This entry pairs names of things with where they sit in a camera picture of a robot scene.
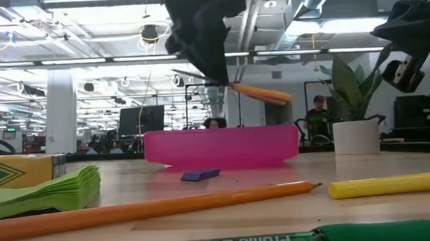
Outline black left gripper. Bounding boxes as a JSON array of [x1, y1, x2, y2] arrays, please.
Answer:
[[161, 0, 253, 90]]

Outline orange-handled scissors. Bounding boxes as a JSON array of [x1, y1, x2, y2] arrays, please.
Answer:
[[170, 61, 296, 113]]

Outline pink plastic pencil case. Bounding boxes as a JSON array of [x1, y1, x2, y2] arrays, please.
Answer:
[[143, 122, 302, 176]]

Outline purple eraser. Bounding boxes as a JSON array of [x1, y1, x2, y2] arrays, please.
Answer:
[[179, 167, 222, 183]]

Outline yellow highlighter marker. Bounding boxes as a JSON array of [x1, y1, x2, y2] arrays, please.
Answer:
[[326, 170, 430, 201]]

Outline orange wooden pencil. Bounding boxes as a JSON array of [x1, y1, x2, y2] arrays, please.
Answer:
[[0, 180, 325, 241]]

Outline yellow green crayon box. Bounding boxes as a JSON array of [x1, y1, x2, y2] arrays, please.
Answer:
[[0, 151, 69, 190]]

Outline green sticky notes pad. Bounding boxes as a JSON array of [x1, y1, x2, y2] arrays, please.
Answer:
[[0, 163, 104, 221]]

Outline person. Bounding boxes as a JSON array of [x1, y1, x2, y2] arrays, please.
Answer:
[[302, 93, 332, 143], [202, 116, 228, 130]]

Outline green snake plant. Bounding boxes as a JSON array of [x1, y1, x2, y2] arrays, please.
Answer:
[[317, 42, 399, 125]]

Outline black ceiling lamp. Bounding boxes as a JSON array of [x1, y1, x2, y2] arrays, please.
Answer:
[[140, 23, 160, 45]]

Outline black storage cabinet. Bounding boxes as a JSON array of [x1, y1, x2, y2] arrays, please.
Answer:
[[391, 93, 430, 146]]

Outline black computer monitor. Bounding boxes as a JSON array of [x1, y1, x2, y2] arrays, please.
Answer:
[[116, 104, 167, 139]]

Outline white plant pot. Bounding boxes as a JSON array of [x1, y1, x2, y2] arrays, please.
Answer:
[[331, 119, 381, 157]]

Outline white building column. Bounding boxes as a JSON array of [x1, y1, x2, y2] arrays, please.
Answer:
[[40, 68, 81, 155]]

